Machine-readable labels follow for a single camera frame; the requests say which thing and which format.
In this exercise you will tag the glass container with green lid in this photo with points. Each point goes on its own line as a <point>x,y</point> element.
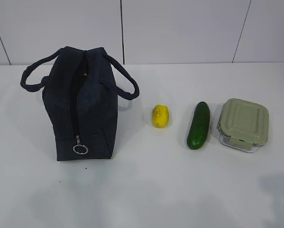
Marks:
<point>243,125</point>

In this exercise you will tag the navy blue lunch bag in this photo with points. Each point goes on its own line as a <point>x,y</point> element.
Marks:
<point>80,91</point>

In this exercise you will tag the green cucumber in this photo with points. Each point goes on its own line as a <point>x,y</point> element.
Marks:
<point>199,128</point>

